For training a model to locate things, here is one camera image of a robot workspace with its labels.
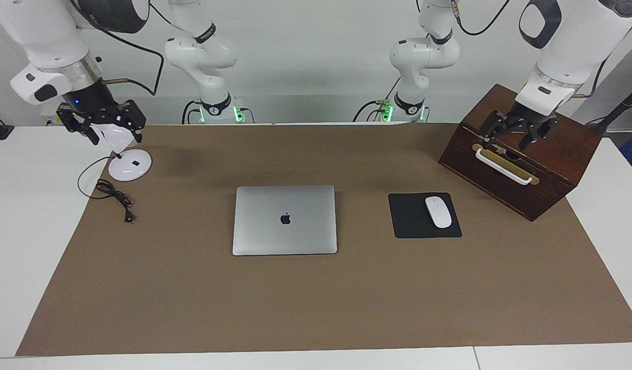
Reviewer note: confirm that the silver laptop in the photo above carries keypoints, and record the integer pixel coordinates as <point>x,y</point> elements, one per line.
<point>285,231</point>

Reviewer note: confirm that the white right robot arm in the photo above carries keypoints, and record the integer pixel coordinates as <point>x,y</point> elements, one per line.
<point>43,36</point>

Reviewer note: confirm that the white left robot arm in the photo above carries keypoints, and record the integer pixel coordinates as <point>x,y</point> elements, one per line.
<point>578,46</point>

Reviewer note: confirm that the white power strip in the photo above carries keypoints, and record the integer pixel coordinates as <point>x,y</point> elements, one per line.
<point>51,121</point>

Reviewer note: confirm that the dark brown wooden box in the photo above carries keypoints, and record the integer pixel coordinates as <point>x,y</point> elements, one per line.
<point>552,149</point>

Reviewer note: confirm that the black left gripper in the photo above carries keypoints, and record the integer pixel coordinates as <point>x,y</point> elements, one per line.
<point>525,117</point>

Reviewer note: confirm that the white desk lamp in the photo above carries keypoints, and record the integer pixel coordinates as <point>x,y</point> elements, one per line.
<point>128,167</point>

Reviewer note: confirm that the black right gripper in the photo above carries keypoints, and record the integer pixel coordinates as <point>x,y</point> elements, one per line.
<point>92,105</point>

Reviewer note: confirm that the black mouse pad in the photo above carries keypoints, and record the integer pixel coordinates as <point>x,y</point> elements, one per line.
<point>411,221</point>

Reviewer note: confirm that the black tripod pole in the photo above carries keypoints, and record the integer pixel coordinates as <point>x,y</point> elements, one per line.
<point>621,105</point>

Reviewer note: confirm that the brown paper table mat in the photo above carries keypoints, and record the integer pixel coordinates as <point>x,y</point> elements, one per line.
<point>316,303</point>

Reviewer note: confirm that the white computer mouse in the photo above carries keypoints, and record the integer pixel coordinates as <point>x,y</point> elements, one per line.
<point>438,211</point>

